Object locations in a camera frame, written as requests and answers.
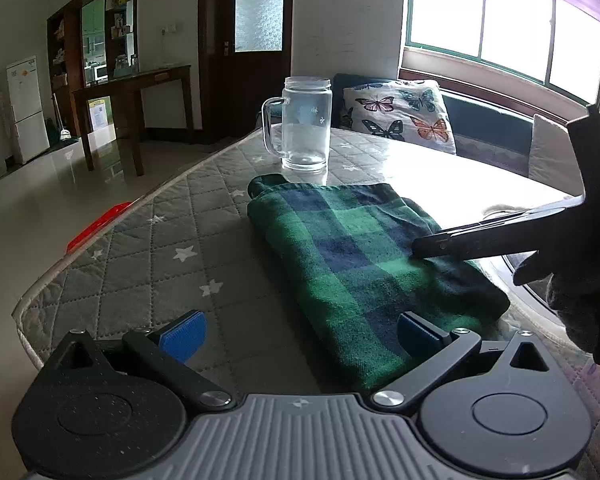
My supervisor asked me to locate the dark wooden glass door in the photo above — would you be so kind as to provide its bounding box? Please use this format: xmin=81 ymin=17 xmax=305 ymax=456
xmin=198 ymin=0 xmax=292 ymax=142

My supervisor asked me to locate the grey quilted star mat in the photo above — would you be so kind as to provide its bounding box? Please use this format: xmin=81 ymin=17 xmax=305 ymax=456
xmin=11 ymin=126 xmax=600 ymax=480

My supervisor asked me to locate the dark wooden console table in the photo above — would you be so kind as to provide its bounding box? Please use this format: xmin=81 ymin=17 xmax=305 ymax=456
xmin=71 ymin=64 xmax=195 ymax=177

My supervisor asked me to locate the red plastic object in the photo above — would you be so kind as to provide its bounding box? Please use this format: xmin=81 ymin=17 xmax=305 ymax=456
xmin=66 ymin=202 xmax=132 ymax=254

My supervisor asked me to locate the clear glass mug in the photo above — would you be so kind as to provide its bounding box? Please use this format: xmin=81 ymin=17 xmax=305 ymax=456
xmin=261 ymin=76 xmax=332 ymax=172

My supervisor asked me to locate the green framed window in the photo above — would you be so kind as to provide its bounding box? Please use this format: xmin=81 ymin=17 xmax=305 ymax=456
xmin=406 ymin=0 xmax=600 ymax=104

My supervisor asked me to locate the butterfly print pillow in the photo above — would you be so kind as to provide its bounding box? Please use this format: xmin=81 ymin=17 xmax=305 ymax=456
xmin=341 ymin=79 xmax=456 ymax=155

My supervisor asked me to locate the white refrigerator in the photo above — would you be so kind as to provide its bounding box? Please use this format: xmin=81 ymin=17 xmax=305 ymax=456
xmin=6 ymin=56 xmax=50 ymax=165

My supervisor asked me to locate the plain white cushion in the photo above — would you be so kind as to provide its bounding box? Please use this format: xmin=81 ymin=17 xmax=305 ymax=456
xmin=529 ymin=114 xmax=583 ymax=196

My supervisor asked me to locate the dark gloved right hand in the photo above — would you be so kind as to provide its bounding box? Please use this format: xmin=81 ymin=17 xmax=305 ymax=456
xmin=514 ymin=203 xmax=600 ymax=364

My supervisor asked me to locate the green blue plaid shirt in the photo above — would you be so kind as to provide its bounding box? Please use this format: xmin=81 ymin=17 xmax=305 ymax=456
xmin=247 ymin=174 xmax=509 ymax=393

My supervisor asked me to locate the dark wooden shelf unit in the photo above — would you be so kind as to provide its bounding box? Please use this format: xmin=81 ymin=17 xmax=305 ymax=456
xmin=46 ymin=0 xmax=137 ymax=138

